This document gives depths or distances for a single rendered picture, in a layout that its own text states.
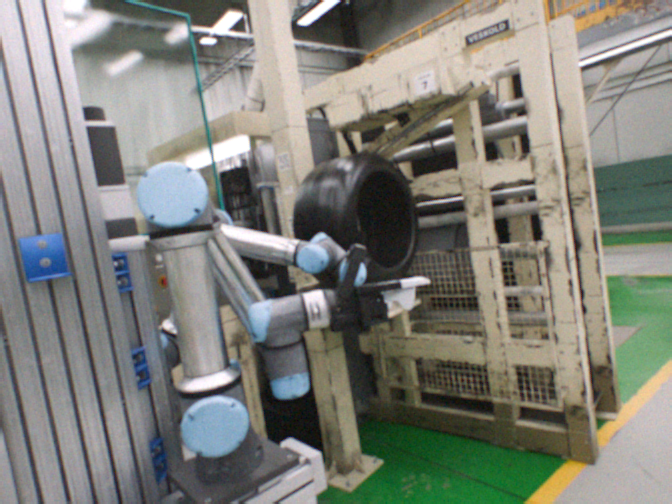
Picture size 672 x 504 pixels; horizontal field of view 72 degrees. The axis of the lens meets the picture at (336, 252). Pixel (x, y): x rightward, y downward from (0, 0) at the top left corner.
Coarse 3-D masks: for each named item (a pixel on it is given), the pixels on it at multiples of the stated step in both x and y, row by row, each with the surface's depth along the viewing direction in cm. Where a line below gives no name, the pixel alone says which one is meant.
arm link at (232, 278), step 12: (216, 216) 97; (216, 228) 97; (216, 240) 96; (228, 240) 99; (216, 252) 96; (228, 252) 97; (216, 264) 96; (228, 264) 97; (240, 264) 99; (216, 276) 97; (228, 276) 97; (240, 276) 98; (228, 288) 97; (240, 288) 97; (252, 288) 99; (228, 300) 99; (240, 300) 98; (252, 300) 98; (264, 300) 100; (240, 312) 98; (264, 348) 100
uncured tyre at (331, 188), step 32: (352, 160) 179; (384, 160) 190; (320, 192) 175; (352, 192) 172; (384, 192) 215; (320, 224) 173; (352, 224) 171; (384, 224) 222; (416, 224) 204; (384, 256) 217
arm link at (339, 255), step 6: (318, 234) 136; (324, 234) 137; (312, 240) 134; (318, 240) 134; (324, 240) 135; (330, 240) 136; (330, 246) 130; (336, 246) 135; (336, 252) 133; (342, 252) 135; (336, 258) 133; (342, 258) 134; (330, 264) 130; (336, 264) 133; (330, 270) 135
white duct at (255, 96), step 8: (288, 0) 233; (296, 0) 237; (288, 8) 235; (256, 64) 251; (256, 72) 252; (256, 80) 253; (248, 88) 260; (256, 88) 255; (248, 96) 258; (256, 96) 257; (248, 104) 260; (256, 104) 259
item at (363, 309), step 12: (360, 288) 91; (336, 300) 92; (348, 300) 92; (360, 300) 91; (372, 300) 92; (384, 300) 92; (336, 312) 90; (348, 312) 92; (360, 312) 92; (372, 312) 91; (384, 312) 91; (336, 324) 91; (348, 324) 93; (360, 324) 93; (372, 324) 91
